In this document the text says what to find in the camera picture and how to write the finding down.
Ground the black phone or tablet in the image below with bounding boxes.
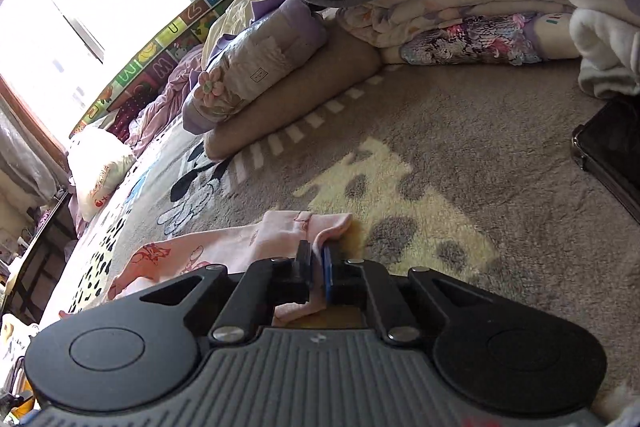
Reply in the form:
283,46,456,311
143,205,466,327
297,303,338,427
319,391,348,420
570,94,640,228

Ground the brown pillow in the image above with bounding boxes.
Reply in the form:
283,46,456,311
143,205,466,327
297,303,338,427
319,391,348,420
202,26,386,160

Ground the clear plastic curtain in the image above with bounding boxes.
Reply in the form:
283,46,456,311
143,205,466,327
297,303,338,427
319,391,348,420
0,99,67,208

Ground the window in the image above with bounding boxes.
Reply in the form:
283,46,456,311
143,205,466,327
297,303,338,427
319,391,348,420
0,0,217,152

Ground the purple floral pillow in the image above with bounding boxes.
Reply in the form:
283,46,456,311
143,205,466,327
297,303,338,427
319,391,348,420
181,0,329,136

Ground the cartoon printed fleece blanket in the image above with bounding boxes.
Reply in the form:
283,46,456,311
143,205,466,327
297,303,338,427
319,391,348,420
37,57,640,418

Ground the colourful alphabet play mat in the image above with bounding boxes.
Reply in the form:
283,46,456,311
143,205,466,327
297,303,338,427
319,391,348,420
69,0,267,140

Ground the dark wooden desk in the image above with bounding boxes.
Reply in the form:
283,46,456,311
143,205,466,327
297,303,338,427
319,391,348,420
0,191,79,329

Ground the pink quilt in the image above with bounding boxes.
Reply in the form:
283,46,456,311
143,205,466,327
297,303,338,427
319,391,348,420
67,44,207,238

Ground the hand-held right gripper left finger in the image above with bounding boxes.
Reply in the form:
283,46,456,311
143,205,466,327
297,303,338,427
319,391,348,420
136,239,316,345

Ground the purple cartoon printed cloth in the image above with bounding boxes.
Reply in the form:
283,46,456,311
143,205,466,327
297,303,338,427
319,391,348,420
399,11,577,66

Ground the pink printed garment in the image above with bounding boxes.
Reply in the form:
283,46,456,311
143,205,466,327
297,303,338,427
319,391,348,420
107,209,354,328

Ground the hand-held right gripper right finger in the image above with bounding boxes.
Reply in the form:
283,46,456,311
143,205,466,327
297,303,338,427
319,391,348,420
321,246,506,344

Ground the white printed pillow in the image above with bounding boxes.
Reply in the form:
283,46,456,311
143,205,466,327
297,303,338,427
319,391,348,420
67,127,139,223

